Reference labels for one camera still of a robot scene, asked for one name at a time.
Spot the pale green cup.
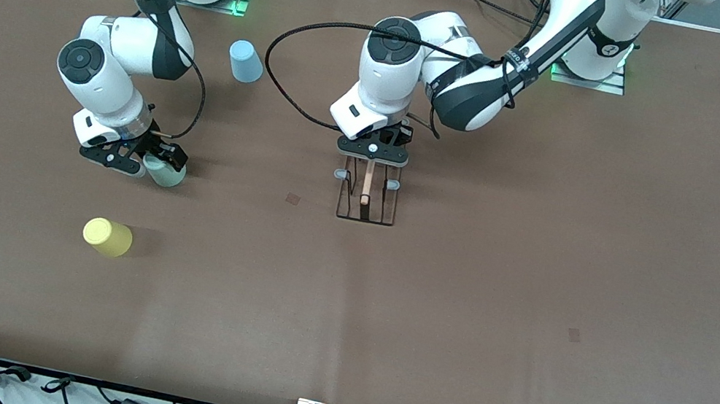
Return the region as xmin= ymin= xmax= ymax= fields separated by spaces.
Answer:
xmin=139 ymin=153 xmax=189 ymax=192

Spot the black wire cup holder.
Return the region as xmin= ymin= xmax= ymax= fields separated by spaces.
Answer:
xmin=326 ymin=152 xmax=406 ymax=229

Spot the yellow cup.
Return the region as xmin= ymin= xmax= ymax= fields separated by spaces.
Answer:
xmin=79 ymin=214 xmax=136 ymax=261

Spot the light blue cup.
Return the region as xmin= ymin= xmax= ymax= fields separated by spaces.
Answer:
xmin=224 ymin=38 xmax=268 ymax=87

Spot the brown table mat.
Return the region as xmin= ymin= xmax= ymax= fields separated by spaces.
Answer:
xmin=0 ymin=0 xmax=720 ymax=404

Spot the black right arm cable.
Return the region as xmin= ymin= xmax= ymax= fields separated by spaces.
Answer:
xmin=150 ymin=35 xmax=217 ymax=146

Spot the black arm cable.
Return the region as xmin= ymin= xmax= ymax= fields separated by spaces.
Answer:
xmin=150 ymin=35 xmax=217 ymax=146
xmin=255 ymin=8 xmax=531 ymax=163

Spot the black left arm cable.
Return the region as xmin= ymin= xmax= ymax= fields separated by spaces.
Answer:
xmin=255 ymin=8 xmax=531 ymax=163

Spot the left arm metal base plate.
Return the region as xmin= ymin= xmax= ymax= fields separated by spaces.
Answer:
xmin=549 ymin=58 xmax=629 ymax=97

